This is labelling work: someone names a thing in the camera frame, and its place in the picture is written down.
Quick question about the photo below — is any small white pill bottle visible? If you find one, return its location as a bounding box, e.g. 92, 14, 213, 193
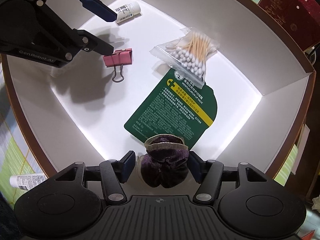
115, 2, 141, 23

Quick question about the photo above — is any pink binder clip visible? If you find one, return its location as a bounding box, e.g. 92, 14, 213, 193
103, 48, 132, 83

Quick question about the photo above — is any purple velvet scrunchie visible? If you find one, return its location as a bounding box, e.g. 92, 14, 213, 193
138, 134, 189, 189

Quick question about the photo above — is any green product backing card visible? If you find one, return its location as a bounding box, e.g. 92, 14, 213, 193
124, 69, 217, 149

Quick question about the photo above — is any white blue ointment tube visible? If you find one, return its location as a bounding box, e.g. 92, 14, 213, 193
9, 173, 47, 191

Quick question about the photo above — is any cotton swabs plastic bag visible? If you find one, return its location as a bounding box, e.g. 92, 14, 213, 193
150, 27, 220, 89

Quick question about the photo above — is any brown cardboard storage box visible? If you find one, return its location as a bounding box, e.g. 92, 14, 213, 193
2, 0, 316, 177

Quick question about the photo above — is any plaid blue green tablecloth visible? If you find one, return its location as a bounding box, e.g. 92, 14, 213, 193
1, 110, 43, 206

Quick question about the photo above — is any red gift box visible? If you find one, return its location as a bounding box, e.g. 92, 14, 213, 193
259, 0, 319, 51

